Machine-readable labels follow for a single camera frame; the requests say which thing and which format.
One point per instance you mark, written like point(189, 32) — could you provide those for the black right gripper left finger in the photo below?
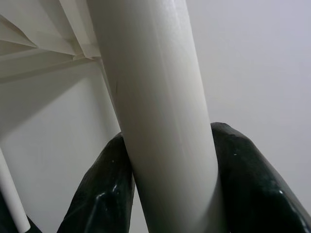
point(104, 189)

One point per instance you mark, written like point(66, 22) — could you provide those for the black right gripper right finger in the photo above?
point(257, 184)

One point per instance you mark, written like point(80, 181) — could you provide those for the white tapered plastic table leg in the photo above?
point(155, 109)
point(12, 189)

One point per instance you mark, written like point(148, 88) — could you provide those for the white plastic table top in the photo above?
point(36, 29)

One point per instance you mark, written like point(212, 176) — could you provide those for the black table cloth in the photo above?
point(14, 221)

